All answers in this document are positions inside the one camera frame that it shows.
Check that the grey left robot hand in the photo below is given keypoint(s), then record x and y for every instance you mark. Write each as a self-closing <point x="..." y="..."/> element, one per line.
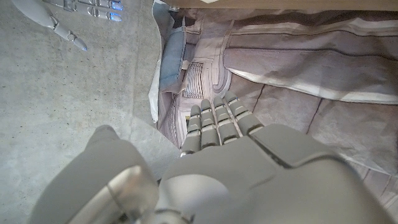
<point x="248" y="174"/>

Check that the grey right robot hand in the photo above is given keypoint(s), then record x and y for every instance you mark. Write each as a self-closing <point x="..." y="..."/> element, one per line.
<point x="37" y="12"/>

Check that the printed sofa backdrop cloth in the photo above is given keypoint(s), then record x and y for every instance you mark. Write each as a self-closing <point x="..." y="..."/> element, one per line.
<point x="311" y="62"/>

